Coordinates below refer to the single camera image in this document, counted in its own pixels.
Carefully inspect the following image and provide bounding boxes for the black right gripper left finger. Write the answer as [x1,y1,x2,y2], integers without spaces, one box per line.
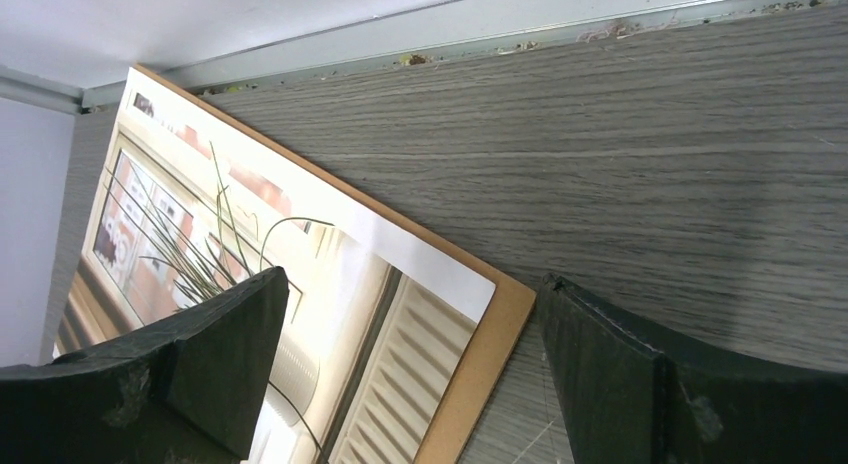
[1,267,289,463]

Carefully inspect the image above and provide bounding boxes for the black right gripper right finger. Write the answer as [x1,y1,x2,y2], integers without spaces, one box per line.
[535,274,847,463]

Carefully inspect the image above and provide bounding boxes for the plant photo print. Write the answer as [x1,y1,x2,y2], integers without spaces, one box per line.
[57,68,496,463]

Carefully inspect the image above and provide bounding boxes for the brown backing board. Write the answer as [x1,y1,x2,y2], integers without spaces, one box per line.
[127,65,536,463]

